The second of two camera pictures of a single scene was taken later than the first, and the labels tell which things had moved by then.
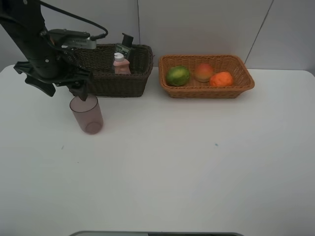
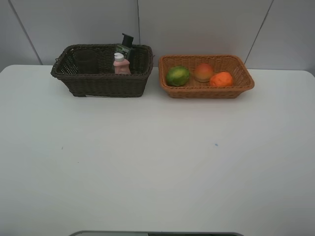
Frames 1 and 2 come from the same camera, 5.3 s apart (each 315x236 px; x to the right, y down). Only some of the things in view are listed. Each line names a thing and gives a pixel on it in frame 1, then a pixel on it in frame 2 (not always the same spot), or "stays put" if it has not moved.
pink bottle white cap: x=122 y=66 stays put
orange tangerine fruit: x=221 y=79 stays put
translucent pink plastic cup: x=87 y=114 -> x=86 y=61
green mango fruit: x=177 y=75 stays put
